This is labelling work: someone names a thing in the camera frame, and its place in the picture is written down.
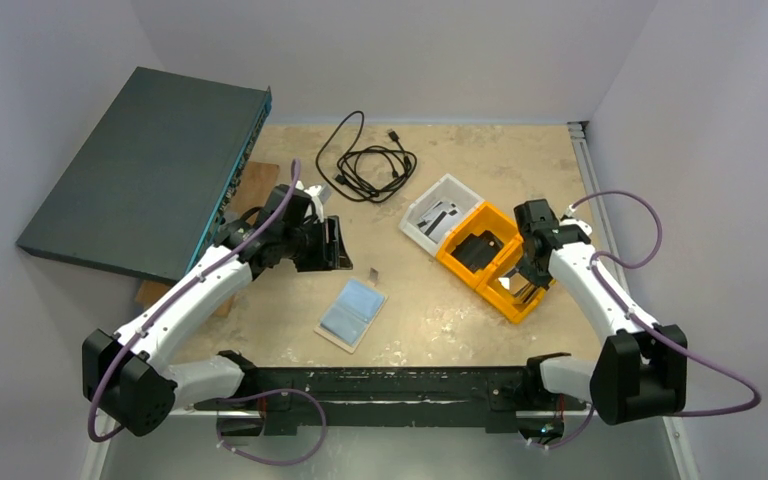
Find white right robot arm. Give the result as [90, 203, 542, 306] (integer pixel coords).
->
[514, 199, 687, 425]

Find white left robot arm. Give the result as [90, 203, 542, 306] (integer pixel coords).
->
[81, 184, 353, 437]

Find orange plastic bin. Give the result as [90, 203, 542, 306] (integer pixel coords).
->
[435, 201, 547, 324]

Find black part in orange bin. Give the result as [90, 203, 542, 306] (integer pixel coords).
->
[452, 230, 504, 273]

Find brown wooden board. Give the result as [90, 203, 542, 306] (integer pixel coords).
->
[134, 160, 281, 319]

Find papers in white bin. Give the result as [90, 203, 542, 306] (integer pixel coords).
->
[416, 198, 464, 242]

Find white plastic bin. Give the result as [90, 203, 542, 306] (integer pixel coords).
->
[399, 174, 484, 257]

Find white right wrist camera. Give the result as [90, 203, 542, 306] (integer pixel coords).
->
[559, 209, 593, 237]

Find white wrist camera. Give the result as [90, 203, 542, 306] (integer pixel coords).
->
[559, 209, 593, 237]
[304, 184, 332, 207]

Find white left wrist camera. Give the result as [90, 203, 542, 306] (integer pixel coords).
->
[304, 184, 332, 207]

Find black coiled usb cable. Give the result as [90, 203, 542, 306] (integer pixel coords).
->
[315, 110, 418, 204]

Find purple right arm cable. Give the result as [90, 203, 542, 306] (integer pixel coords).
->
[566, 190, 763, 419]

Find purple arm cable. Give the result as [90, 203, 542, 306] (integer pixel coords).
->
[566, 190, 763, 419]
[87, 157, 303, 444]

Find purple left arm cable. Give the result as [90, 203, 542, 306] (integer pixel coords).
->
[87, 157, 303, 444]

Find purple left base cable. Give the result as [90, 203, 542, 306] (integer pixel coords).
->
[215, 391, 328, 469]

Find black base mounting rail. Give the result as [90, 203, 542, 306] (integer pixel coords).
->
[194, 366, 587, 438]

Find dark grey network switch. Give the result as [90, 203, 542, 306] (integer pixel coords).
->
[16, 67, 272, 284]

